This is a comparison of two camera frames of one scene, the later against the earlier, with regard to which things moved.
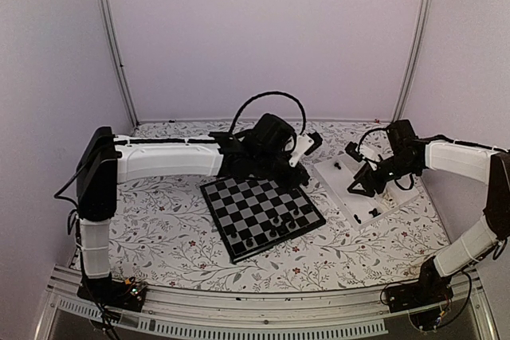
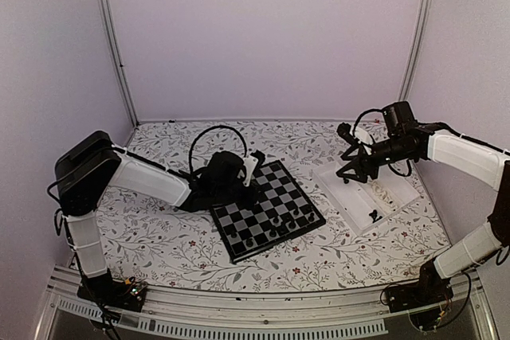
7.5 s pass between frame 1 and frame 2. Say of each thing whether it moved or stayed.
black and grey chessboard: stayed
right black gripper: moved
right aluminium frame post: stayed
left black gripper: moved
